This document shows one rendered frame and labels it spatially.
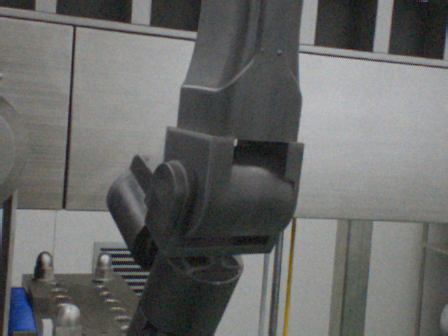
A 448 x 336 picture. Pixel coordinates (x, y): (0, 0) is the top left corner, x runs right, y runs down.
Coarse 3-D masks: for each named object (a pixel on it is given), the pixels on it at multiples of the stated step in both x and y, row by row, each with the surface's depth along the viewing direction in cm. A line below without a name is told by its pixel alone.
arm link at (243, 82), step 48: (240, 0) 41; (288, 0) 42; (240, 48) 41; (288, 48) 43; (192, 96) 43; (240, 96) 41; (288, 96) 43; (192, 144) 42; (240, 144) 48; (288, 144) 43; (240, 192) 42; (288, 192) 44
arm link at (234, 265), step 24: (168, 264) 46; (192, 264) 45; (216, 264) 46; (240, 264) 48; (144, 288) 49; (168, 288) 46; (192, 288) 45; (216, 288) 46; (168, 312) 47; (192, 312) 46; (216, 312) 47
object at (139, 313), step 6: (138, 306) 50; (138, 312) 49; (144, 312) 48; (132, 318) 50; (138, 318) 49; (144, 318) 48; (132, 324) 50; (138, 324) 49; (144, 324) 48; (150, 324) 49; (132, 330) 49; (138, 330) 49; (144, 330) 48; (150, 330) 48; (156, 330) 49
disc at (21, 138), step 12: (0, 108) 82; (12, 108) 83; (12, 120) 83; (12, 132) 83; (24, 132) 83; (24, 144) 83; (24, 156) 84; (12, 168) 83; (24, 168) 84; (12, 180) 83; (0, 192) 83; (12, 192) 84
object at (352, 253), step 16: (352, 224) 154; (368, 224) 155; (336, 240) 159; (352, 240) 154; (368, 240) 156; (336, 256) 159; (352, 256) 155; (368, 256) 156; (336, 272) 158; (352, 272) 155; (368, 272) 156; (336, 288) 158; (352, 288) 155; (336, 304) 158; (352, 304) 156; (336, 320) 157; (352, 320) 156
